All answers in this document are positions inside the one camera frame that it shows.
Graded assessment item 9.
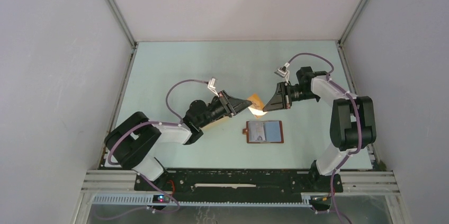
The silver VIP diamond card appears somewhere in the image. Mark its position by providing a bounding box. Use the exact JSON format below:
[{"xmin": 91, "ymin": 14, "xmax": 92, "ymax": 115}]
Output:
[{"xmin": 247, "ymin": 121, "xmax": 266, "ymax": 144}]

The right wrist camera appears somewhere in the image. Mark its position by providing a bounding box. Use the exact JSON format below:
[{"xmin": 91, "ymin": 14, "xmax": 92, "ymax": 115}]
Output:
[{"xmin": 274, "ymin": 62, "xmax": 290, "ymax": 83}]

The aluminium frame rail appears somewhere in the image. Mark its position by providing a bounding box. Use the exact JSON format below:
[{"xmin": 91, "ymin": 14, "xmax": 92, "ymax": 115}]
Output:
[{"xmin": 82, "ymin": 169, "xmax": 399, "ymax": 207}]

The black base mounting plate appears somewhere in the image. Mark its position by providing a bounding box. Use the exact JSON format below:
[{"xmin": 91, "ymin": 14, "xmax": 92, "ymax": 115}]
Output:
[{"xmin": 155, "ymin": 168, "xmax": 343, "ymax": 203}]

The orange VIP card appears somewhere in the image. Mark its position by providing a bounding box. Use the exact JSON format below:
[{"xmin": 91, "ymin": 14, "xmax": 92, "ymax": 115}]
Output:
[{"xmin": 248, "ymin": 94, "xmax": 267, "ymax": 119}]

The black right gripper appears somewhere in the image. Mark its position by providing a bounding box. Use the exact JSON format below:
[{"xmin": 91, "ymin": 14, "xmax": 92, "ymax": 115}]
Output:
[{"xmin": 263, "ymin": 82, "xmax": 318, "ymax": 112}]

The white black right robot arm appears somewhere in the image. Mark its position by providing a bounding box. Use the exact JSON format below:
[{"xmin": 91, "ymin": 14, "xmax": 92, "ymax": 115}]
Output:
[{"xmin": 263, "ymin": 67, "xmax": 376, "ymax": 191}]

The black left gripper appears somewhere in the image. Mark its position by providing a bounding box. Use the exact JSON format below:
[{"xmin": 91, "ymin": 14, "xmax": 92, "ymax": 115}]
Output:
[{"xmin": 198, "ymin": 90, "xmax": 252, "ymax": 128}]

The brown leather card holder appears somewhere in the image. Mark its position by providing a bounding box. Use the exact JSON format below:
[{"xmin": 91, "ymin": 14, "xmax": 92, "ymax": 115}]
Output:
[{"xmin": 242, "ymin": 120, "xmax": 284, "ymax": 144}]

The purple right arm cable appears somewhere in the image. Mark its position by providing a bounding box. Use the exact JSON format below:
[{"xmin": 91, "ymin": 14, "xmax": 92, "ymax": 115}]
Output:
[{"xmin": 277, "ymin": 52, "xmax": 362, "ymax": 224}]

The beige plastic card tray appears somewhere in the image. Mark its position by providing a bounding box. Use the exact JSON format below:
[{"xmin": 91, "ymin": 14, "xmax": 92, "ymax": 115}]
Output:
[{"xmin": 201, "ymin": 116, "xmax": 230, "ymax": 131}]

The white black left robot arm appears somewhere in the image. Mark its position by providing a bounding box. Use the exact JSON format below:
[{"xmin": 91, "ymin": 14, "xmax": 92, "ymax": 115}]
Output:
[{"xmin": 104, "ymin": 91, "xmax": 252, "ymax": 191}]

